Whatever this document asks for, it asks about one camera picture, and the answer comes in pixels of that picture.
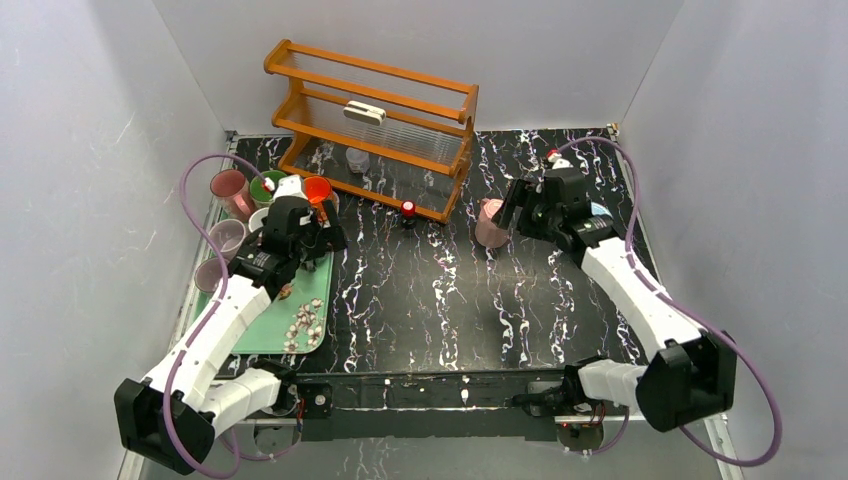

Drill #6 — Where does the orange mug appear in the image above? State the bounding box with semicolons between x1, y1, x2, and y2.
302;176;339;221

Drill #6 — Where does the salmon pink mug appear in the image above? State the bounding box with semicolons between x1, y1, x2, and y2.
247;207;269;233

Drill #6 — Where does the light blue mug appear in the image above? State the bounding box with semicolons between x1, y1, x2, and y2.
590;202;613;220

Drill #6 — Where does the pale pink faceted mug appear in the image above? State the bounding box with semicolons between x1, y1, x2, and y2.
474;198;510;249

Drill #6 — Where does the green mug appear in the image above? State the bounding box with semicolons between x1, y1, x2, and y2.
249;170;286;208

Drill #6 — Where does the mauve mug white logo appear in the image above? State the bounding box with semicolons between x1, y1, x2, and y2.
208;219;249;260

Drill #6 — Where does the pink ghost pattern mug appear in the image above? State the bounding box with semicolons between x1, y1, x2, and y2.
210;169;256;223

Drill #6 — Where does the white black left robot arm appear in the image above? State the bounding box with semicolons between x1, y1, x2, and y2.
114;196;347;475

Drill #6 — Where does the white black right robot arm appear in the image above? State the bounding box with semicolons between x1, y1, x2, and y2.
493;168;737;432

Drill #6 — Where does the green floral tray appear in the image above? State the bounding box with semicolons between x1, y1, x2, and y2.
193;254;334;355

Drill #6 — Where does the clear glass cup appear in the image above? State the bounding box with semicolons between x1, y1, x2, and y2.
345;147;370;175

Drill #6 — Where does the red black button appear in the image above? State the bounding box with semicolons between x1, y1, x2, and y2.
400;201;417;230

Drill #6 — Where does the orange wooden rack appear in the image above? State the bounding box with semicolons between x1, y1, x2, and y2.
263;39;479;224

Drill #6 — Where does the white clip on rack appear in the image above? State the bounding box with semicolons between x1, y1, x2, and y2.
343;100;387;126

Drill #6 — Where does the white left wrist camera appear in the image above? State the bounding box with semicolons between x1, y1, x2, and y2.
272;175;308;202

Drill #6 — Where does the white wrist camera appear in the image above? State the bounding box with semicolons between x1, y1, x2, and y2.
272;175;308;202
545;149;573;170

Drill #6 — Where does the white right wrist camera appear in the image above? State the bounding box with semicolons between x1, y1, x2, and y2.
545;149;573;170

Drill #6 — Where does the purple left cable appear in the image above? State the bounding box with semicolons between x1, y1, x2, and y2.
162;154;303;480

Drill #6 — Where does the purple cable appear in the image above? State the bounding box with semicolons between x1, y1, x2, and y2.
162;154;303;480
556;136;784;468

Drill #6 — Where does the black table front rail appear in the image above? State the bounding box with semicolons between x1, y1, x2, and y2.
296;369;563;442

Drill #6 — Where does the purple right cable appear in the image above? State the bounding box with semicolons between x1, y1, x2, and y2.
556;136;784;468

